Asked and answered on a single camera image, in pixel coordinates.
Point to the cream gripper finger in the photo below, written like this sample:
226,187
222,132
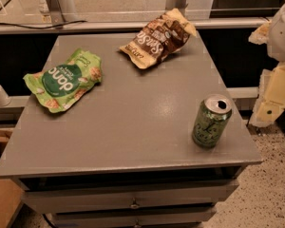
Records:
260,35
270,103

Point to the green rice chip bag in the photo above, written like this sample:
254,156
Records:
60,87

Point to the brown chip bag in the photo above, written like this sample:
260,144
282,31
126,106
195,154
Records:
161,37

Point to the green soda can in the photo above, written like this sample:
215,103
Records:
213,116

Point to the grey drawer cabinet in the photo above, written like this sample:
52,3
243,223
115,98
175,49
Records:
129,138

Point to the upper drawer knob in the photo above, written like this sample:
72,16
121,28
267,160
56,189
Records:
134,205

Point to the drawer knob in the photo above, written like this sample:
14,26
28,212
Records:
134,205
137,224

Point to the lower drawer knob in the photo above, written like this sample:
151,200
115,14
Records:
137,224

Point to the cardboard box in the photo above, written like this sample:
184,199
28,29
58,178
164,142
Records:
10,193

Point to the metal frame post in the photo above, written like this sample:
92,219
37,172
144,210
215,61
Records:
55,12

